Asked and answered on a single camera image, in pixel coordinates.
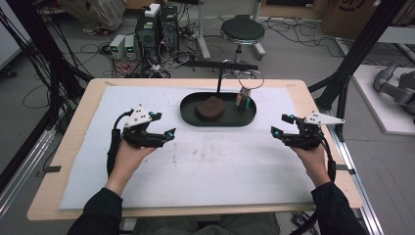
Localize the right hand-held gripper black cable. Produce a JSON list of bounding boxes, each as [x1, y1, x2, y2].
[[320, 135, 338, 183]]

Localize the person's grey trousers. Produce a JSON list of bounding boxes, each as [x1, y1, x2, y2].
[[129, 212, 282, 235]]

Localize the tangle of floor cables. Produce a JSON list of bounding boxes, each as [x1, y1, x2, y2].
[[77, 19, 204, 79]]

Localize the grey power supply unit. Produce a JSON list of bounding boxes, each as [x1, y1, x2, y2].
[[109, 33, 127, 61], [124, 34, 138, 61]]

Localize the small white box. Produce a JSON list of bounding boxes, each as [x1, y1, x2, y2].
[[144, 2, 161, 19]]

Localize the white floor board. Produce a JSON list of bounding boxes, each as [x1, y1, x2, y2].
[[351, 64, 415, 137]]

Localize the black metal frame post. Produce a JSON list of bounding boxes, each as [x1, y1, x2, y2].
[[307, 0, 407, 142]]

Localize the brown fabric pouch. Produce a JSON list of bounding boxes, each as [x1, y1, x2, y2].
[[194, 95, 226, 121]]

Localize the aluminium rail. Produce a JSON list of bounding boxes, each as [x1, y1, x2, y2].
[[0, 126, 57, 217], [320, 108, 386, 235]]

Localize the white metal stand leg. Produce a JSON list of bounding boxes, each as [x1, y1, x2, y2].
[[250, 0, 267, 62], [195, 0, 212, 61]]

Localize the black floor cables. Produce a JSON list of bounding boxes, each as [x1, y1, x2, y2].
[[260, 16, 346, 60]]

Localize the person's left hand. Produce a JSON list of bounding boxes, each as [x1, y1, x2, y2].
[[104, 139, 159, 198]]

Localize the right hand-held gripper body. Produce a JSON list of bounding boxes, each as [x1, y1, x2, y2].
[[281, 110, 346, 152]]

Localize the brown cardboard box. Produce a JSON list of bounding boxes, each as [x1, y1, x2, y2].
[[320, 0, 415, 41]]

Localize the key ring with colourful tags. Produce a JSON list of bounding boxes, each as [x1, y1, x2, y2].
[[235, 69, 265, 112]]

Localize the black tape strip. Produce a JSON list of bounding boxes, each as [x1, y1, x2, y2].
[[34, 164, 63, 179], [336, 164, 357, 176]]

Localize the left hand-held gripper black cable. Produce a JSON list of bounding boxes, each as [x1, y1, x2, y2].
[[106, 109, 135, 178]]

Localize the hand-held gripper black cable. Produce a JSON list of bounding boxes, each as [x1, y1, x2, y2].
[[320, 135, 338, 183], [106, 109, 135, 178]]

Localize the black round stool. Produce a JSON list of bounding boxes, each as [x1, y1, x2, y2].
[[219, 14, 266, 79]]

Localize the black oval tray with hanger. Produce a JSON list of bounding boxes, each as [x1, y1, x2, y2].
[[179, 60, 259, 128]]

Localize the black device under table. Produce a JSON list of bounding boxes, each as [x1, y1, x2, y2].
[[290, 211, 317, 233]]

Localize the black computer tower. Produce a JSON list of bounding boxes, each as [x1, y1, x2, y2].
[[134, 9, 161, 64], [160, 5, 180, 51]]

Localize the white foam mat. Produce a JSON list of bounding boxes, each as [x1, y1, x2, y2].
[[59, 84, 320, 211]]

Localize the person's right hand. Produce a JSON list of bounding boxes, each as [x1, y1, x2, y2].
[[289, 144, 333, 189]]

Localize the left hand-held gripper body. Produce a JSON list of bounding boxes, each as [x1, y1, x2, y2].
[[121, 103, 168, 150]]

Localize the black frame post with cables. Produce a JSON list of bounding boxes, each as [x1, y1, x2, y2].
[[0, 0, 94, 135]]

